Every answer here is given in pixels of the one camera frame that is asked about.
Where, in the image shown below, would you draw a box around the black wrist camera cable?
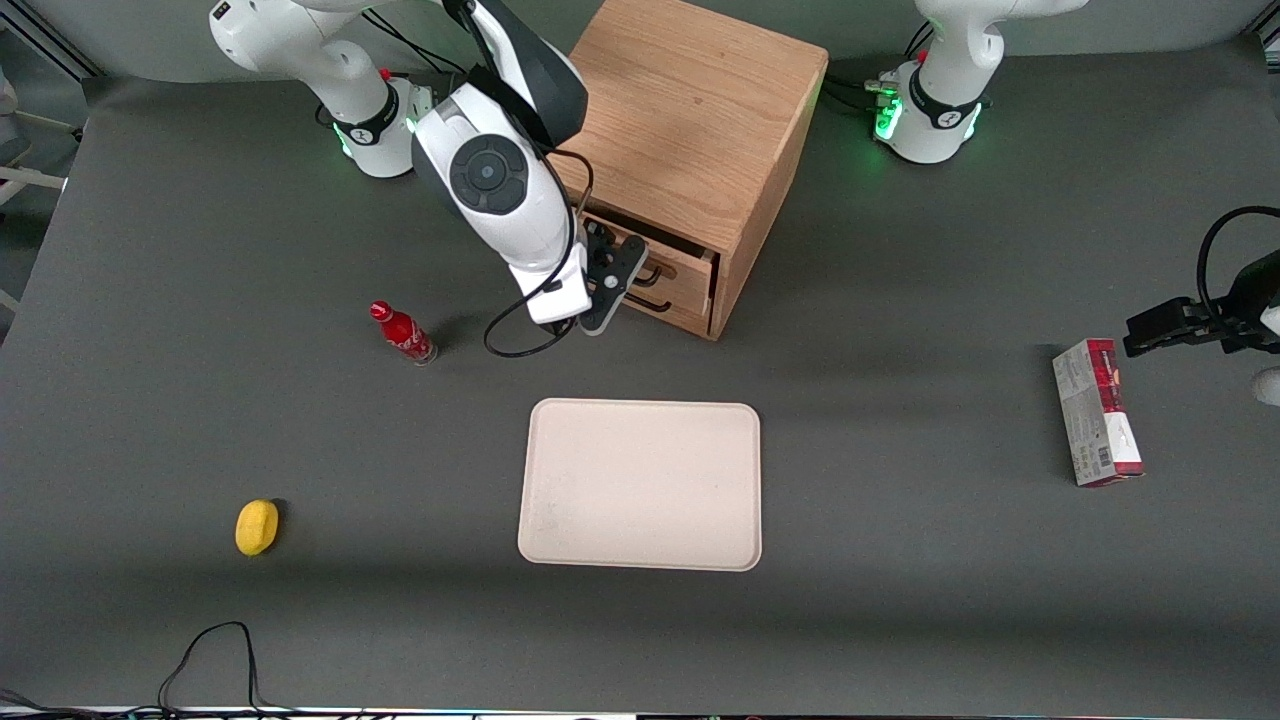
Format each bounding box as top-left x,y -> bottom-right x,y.
1197,205 -> 1280,323
484,148 -> 598,359

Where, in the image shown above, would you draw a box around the black looped floor cable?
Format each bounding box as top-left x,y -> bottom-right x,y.
157,621 -> 301,717

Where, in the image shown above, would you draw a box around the white metal stand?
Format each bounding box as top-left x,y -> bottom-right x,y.
0,68 -> 71,201

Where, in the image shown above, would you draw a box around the red cola bottle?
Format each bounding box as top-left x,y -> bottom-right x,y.
369,299 -> 439,367

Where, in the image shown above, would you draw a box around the wooden drawer with shallow front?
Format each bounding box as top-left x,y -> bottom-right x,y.
585,208 -> 719,303

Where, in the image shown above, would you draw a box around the black arm base cables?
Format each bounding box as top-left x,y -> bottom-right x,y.
822,20 -> 936,116
365,10 -> 471,81

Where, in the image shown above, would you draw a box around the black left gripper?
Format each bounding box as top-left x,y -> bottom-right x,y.
1124,250 -> 1280,358

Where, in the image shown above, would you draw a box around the beige plastic tray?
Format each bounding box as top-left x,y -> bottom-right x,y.
517,398 -> 763,573

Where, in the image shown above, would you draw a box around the black left wrist camera cable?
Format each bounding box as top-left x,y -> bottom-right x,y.
1197,205 -> 1280,323

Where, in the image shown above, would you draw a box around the yellow lemon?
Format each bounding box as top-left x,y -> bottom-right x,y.
235,499 -> 280,557

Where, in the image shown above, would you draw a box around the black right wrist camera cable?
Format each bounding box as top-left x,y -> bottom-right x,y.
484,148 -> 598,359

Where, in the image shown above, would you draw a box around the wooden drawer cabinet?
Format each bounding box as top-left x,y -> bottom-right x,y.
545,0 -> 829,343

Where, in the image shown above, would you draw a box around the wooden drawer with deep front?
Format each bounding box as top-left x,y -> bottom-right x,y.
620,285 -> 717,341

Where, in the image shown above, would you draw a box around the grey and red carton box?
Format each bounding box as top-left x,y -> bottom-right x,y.
1051,338 -> 1146,488

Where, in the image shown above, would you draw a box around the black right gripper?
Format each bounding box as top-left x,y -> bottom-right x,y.
582,220 -> 627,319

